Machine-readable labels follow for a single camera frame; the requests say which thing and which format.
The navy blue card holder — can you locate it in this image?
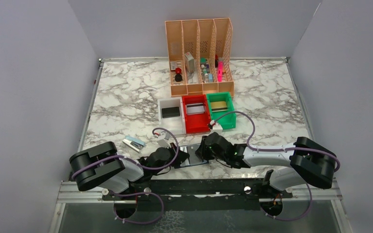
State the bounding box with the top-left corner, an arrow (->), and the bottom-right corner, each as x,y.
174,144 -> 209,169

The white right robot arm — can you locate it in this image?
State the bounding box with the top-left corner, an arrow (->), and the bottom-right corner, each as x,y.
195,133 -> 340,198

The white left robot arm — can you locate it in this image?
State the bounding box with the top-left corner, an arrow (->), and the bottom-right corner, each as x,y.
69,142 -> 190,200

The gold card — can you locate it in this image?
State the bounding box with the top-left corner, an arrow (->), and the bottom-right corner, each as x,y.
210,101 -> 228,112

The silver card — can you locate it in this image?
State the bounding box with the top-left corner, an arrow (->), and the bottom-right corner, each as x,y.
186,103 -> 205,116

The black card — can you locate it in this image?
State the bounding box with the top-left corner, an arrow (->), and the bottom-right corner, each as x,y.
161,107 -> 181,118

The light blue stapler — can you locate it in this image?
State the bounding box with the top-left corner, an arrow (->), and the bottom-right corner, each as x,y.
122,135 -> 146,152

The white plastic bin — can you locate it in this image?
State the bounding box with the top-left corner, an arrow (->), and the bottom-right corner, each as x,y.
157,97 -> 186,135

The red plastic bin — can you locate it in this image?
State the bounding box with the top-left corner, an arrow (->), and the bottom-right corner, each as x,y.
182,95 -> 211,134

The red and black stamp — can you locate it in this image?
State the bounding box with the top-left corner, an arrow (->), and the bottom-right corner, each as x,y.
174,67 -> 183,82

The pink highlighter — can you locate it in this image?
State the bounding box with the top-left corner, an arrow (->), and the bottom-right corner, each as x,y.
217,61 -> 223,82

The white box in organizer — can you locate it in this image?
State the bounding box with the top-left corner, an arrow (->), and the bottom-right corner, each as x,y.
184,52 -> 195,73

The peach desk file organizer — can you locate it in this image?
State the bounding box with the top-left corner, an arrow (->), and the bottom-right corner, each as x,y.
165,17 -> 235,97

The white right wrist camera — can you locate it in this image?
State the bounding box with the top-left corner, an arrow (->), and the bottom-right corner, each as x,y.
208,121 -> 223,134

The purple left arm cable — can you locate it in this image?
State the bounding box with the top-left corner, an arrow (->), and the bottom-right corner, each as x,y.
71,127 -> 181,225

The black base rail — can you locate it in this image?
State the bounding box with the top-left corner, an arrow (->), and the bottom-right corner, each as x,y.
102,178 -> 292,212

